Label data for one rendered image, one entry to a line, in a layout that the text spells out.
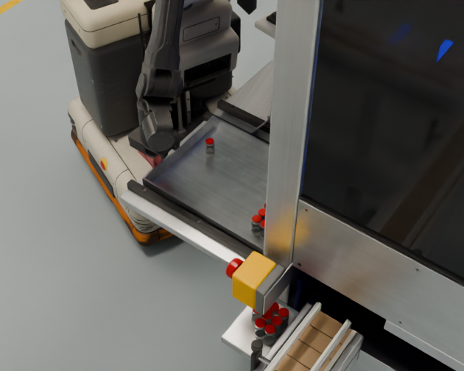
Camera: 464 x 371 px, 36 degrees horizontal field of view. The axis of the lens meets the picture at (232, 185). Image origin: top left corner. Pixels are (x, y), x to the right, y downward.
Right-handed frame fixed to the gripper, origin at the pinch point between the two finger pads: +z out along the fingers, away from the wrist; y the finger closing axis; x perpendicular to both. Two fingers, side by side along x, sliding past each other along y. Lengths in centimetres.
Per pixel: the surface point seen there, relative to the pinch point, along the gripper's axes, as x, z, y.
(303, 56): -13, -59, 42
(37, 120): 53, 91, -118
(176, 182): 0.1, 2.2, 5.6
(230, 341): -25.9, 2.2, 39.8
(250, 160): 15.7, 2.0, 15.4
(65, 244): 12, 91, -61
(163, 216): -9.4, 2.4, 9.7
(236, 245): -7.6, 0.1, 28.2
